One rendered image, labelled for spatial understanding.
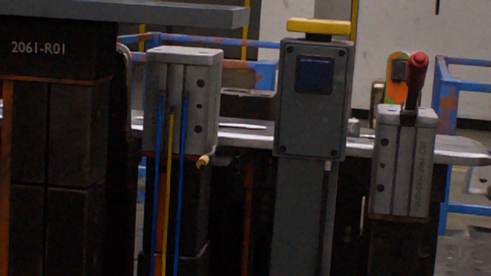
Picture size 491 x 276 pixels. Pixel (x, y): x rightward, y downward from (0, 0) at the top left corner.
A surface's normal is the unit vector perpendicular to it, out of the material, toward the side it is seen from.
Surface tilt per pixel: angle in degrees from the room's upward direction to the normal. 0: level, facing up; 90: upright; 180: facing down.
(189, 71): 90
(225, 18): 90
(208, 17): 90
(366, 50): 90
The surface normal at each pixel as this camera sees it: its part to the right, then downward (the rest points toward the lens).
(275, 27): -0.25, 0.14
